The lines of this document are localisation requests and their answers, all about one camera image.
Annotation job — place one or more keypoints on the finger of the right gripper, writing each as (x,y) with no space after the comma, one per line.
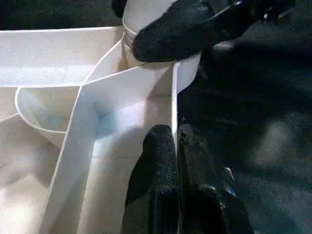
(119,7)
(175,36)

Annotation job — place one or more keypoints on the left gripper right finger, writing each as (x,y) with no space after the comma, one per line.
(207,195)

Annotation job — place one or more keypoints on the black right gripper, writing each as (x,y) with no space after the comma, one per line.
(256,12)

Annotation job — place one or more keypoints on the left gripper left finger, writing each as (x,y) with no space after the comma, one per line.
(156,182)

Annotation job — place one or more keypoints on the white plastic table leg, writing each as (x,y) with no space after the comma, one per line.
(143,12)

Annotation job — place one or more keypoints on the white plastic table top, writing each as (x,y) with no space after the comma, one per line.
(73,146)

